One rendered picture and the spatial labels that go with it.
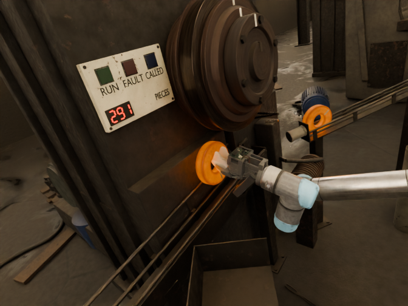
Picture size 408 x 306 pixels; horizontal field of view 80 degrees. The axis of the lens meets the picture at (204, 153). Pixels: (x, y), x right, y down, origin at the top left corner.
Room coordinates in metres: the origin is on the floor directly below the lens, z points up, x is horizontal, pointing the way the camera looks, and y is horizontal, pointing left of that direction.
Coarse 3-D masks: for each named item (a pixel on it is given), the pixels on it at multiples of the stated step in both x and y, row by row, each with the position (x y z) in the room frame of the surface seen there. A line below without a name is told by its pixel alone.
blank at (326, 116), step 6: (312, 108) 1.13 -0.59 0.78; (318, 108) 1.12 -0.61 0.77; (324, 108) 1.12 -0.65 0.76; (306, 114) 1.13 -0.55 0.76; (312, 114) 1.11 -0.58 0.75; (318, 114) 1.12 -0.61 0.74; (324, 114) 1.12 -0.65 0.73; (330, 114) 1.13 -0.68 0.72; (306, 120) 1.11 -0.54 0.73; (312, 120) 1.11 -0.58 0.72; (324, 120) 1.13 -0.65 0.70; (330, 120) 1.13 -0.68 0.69; (312, 126) 1.11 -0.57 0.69; (318, 126) 1.12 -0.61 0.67; (312, 132) 1.11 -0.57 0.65
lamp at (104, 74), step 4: (104, 68) 0.67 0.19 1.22; (108, 68) 0.68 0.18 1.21; (100, 72) 0.66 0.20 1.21; (104, 72) 0.67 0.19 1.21; (108, 72) 0.68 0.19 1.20; (100, 76) 0.66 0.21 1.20; (104, 76) 0.67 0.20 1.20; (108, 76) 0.67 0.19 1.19; (100, 80) 0.66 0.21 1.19; (104, 80) 0.66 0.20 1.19; (108, 80) 0.67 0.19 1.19; (112, 80) 0.68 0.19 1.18
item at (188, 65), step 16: (208, 0) 0.80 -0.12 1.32; (192, 16) 0.79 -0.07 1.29; (192, 32) 0.74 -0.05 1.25; (192, 48) 0.72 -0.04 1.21; (192, 64) 0.71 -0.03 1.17; (192, 80) 0.71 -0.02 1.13; (192, 96) 0.74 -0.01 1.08; (208, 112) 0.73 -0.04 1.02; (256, 112) 0.93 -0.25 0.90; (224, 128) 0.77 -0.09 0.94; (240, 128) 0.84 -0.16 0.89
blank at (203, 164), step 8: (208, 144) 0.75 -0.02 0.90; (216, 144) 0.76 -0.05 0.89; (224, 144) 0.79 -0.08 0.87; (200, 152) 0.73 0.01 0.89; (208, 152) 0.73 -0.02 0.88; (200, 160) 0.71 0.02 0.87; (208, 160) 0.72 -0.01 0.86; (200, 168) 0.70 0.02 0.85; (208, 168) 0.71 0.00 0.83; (200, 176) 0.70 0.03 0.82; (208, 176) 0.71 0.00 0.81; (216, 176) 0.73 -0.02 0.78; (224, 176) 0.76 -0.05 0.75; (208, 184) 0.71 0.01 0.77; (216, 184) 0.72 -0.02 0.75
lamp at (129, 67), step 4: (132, 60) 0.73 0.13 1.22; (124, 64) 0.71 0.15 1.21; (128, 64) 0.72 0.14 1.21; (132, 64) 0.73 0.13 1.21; (124, 68) 0.71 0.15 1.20; (128, 68) 0.72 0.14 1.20; (132, 68) 0.73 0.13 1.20; (128, 72) 0.72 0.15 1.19; (132, 72) 0.73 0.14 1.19; (136, 72) 0.73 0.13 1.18
